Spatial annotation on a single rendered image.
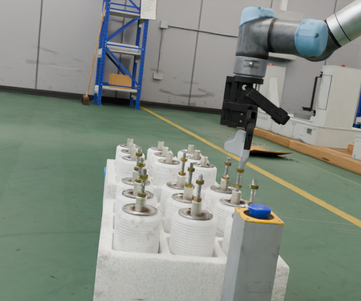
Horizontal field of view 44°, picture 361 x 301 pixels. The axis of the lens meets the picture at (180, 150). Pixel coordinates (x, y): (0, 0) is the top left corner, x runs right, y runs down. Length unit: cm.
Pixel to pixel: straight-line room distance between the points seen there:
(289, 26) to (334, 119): 324
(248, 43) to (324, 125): 318
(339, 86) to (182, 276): 343
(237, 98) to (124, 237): 41
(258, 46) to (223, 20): 653
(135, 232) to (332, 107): 341
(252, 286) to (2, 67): 648
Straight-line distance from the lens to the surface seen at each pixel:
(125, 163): 143
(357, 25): 110
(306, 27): 99
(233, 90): 104
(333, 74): 415
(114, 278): 91
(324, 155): 386
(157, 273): 91
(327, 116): 416
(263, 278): 81
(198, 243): 93
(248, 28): 103
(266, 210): 78
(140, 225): 90
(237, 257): 79
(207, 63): 743
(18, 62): 705
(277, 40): 100
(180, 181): 117
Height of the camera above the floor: 53
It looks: 9 degrees down
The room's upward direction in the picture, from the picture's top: 7 degrees clockwise
